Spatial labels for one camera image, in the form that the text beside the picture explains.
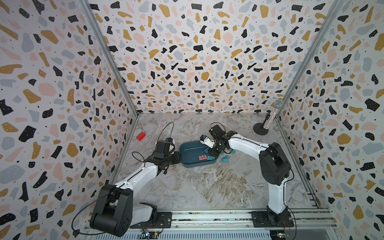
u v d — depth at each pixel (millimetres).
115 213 407
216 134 764
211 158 948
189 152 1012
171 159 761
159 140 693
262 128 1097
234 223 734
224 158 947
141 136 1055
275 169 515
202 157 939
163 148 681
